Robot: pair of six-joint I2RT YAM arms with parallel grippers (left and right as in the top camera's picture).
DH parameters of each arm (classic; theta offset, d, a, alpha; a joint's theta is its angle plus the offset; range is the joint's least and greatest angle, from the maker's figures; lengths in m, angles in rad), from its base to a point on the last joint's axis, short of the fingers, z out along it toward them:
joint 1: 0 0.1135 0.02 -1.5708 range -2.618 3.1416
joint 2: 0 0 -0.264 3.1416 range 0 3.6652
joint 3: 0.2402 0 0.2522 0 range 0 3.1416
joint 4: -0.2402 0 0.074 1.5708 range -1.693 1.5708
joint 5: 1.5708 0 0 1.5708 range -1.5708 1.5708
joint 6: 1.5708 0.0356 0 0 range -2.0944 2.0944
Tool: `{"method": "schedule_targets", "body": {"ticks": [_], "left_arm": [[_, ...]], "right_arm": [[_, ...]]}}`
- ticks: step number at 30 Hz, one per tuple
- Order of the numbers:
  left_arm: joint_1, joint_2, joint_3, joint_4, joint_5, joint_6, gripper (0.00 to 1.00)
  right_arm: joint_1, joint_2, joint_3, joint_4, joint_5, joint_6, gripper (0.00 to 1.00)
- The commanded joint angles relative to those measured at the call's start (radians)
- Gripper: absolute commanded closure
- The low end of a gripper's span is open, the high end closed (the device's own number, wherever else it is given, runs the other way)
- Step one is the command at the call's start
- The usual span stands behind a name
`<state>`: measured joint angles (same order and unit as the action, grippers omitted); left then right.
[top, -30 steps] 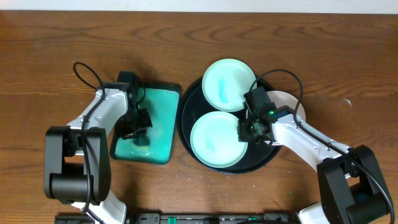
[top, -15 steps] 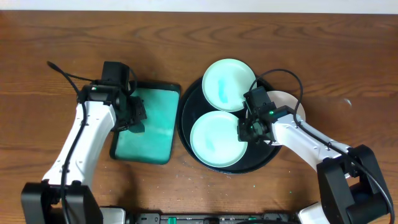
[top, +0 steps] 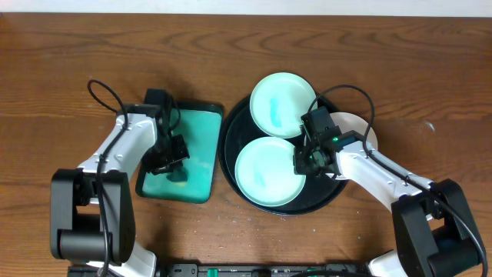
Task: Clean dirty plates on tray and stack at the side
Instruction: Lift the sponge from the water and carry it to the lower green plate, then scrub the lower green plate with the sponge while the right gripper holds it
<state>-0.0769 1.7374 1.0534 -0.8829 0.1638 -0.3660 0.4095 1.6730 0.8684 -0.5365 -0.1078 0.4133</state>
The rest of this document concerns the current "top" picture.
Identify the green yellow sponge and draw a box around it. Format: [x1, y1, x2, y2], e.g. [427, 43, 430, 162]
[166, 167, 188, 186]

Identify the mint green plate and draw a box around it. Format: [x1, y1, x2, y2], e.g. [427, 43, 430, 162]
[234, 137, 307, 207]
[249, 72, 316, 139]

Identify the pale pink plate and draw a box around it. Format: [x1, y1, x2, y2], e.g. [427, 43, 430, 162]
[325, 112, 379, 181]

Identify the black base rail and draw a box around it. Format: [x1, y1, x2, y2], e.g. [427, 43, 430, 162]
[155, 264, 371, 277]

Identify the green rectangular water tray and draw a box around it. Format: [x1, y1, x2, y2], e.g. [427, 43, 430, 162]
[135, 102, 223, 204]

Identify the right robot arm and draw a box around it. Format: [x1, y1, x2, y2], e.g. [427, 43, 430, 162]
[294, 131, 488, 277]

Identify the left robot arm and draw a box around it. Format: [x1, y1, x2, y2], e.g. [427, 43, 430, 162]
[50, 105, 189, 276]

